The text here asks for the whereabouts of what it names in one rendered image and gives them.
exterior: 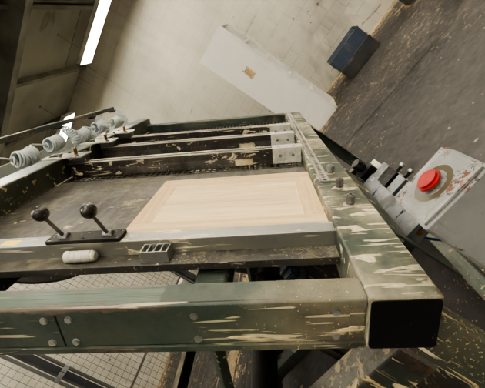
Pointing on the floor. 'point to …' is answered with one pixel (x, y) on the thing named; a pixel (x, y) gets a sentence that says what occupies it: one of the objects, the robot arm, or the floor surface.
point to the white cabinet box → (265, 77)
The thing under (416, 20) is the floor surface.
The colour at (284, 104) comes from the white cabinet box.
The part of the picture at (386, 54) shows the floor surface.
